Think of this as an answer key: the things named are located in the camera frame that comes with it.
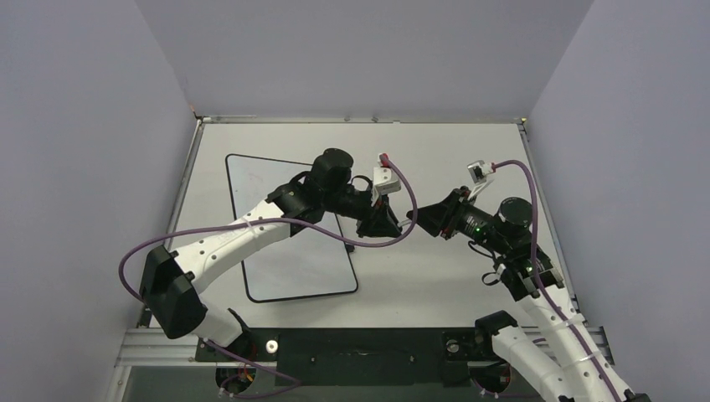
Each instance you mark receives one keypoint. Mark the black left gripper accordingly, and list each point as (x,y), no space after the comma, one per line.
(382,222)

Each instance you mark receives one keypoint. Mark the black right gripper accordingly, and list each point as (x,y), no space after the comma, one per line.
(449,213)

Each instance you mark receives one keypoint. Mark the black framed whiteboard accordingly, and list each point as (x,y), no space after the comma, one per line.
(309,264)

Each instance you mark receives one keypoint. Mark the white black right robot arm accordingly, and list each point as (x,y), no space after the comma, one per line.
(575,369)

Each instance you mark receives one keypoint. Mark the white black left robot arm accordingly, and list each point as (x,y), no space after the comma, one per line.
(173,281)

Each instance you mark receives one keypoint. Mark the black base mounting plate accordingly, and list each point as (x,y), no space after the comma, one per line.
(451,356)

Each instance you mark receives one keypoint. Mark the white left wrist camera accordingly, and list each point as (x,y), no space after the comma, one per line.
(385,180)

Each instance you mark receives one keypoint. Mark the aluminium front frame rail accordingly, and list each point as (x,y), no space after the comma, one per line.
(149,347)

